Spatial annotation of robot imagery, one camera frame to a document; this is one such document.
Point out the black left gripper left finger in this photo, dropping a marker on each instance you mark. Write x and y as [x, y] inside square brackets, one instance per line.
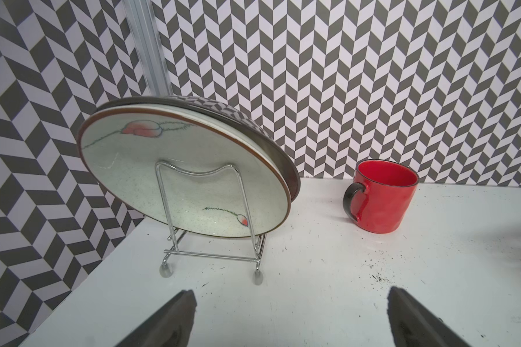
[170, 325]

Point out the aluminium corner post left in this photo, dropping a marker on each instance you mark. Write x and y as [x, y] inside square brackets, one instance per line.
[148, 45]

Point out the red ceramic mug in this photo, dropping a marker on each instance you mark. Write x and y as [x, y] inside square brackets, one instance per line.
[380, 195]

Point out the speckled plate with red flowers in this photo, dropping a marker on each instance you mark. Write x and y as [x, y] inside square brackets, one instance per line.
[185, 168]

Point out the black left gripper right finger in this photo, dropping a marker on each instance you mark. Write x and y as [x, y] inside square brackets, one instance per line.
[412, 324]

